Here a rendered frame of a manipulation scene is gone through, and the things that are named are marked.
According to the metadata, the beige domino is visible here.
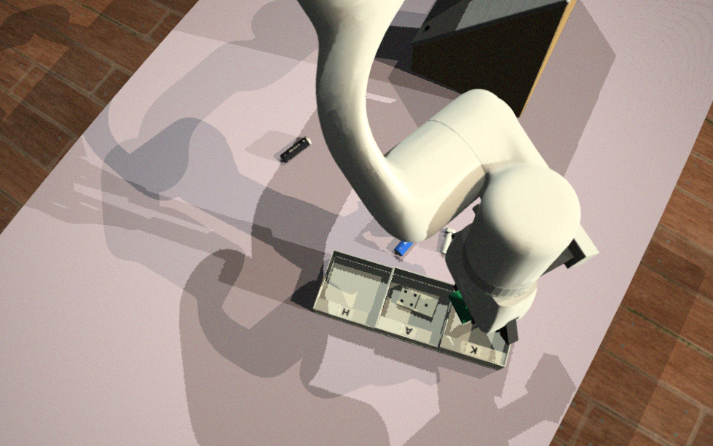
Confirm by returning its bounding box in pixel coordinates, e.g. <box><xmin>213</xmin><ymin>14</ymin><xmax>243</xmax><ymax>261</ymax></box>
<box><xmin>396</xmin><ymin>286</ymin><xmax>438</xmax><ymax>318</ymax></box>

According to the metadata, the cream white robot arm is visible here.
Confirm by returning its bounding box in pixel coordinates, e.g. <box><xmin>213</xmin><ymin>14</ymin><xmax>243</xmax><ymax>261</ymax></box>
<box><xmin>297</xmin><ymin>0</ymin><xmax>599</xmax><ymax>297</ymax></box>

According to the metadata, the black battery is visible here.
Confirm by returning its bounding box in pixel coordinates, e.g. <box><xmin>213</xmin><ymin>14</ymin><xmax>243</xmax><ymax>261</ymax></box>
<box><xmin>280</xmin><ymin>136</ymin><xmax>311</xmax><ymax>163</ymax></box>

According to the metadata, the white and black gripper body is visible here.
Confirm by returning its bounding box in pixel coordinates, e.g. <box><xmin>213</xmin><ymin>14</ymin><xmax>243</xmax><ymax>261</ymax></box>
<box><xmin>445</xmin><ymin>223</ymin><xmax>537</xmax><ymax>334</ymax></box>

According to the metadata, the silver metal bolt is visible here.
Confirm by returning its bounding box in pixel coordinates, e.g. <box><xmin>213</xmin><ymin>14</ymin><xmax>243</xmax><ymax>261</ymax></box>
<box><xmin>441</xmin><ymin>227</ymin><xmax>456</xmax><ymax>254</ymax></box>

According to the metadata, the beige three-compartment bin rack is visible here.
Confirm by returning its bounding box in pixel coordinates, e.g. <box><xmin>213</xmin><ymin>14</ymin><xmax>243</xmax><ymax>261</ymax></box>
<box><xmin>313</xmin><ymin>250</ymin><xmax>511</xmax><ymax>371</ymax></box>

